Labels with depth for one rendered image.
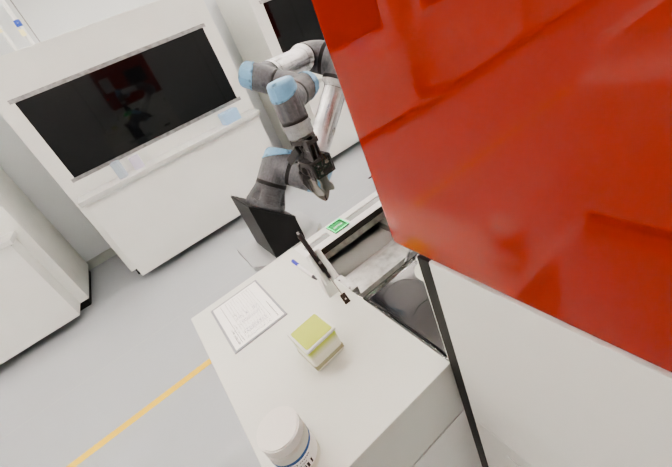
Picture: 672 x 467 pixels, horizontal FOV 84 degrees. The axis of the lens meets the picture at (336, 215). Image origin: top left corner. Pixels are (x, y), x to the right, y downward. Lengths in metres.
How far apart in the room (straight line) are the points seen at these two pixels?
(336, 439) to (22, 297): 3.37
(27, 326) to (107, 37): 2.40
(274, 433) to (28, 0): 4.42
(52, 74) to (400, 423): 3.47
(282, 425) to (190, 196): 3.15
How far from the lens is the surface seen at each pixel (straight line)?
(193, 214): 3.71
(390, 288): 0.98
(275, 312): 0.97
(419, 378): 0.73
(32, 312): 3.91
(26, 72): 3.73
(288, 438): 0.64
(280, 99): 0.97
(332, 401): 0.75
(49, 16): 4.67
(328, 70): 1.40
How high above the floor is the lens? 1.56
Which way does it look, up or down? 29 degrees down
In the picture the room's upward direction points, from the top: 23 degrees counter-clockwise
